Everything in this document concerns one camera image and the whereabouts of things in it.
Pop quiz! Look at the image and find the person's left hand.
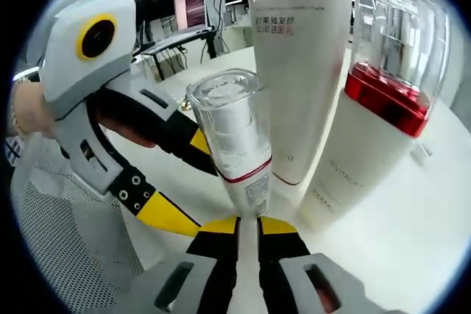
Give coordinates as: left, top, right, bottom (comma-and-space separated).
13, 79, 55, 138

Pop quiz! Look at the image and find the red-collared white skincare bottle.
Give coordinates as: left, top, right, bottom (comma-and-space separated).
297, 0, 453, 231

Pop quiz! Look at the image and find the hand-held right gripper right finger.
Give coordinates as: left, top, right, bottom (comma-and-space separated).
256, 216, 404, 314

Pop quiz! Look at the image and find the white skincare tube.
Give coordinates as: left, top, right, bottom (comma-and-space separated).
241, 0, 355, 187

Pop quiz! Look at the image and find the large display screen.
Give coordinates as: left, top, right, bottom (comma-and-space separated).
172, 0, 208, 34

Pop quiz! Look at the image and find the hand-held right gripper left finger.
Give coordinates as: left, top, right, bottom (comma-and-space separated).
124, 216, 242, 314

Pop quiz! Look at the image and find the white mesh office chair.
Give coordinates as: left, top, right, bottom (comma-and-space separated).
10, 133, 149, 314

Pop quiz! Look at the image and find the beaded bracelet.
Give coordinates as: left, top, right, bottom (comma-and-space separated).
10, 76, 31, 135

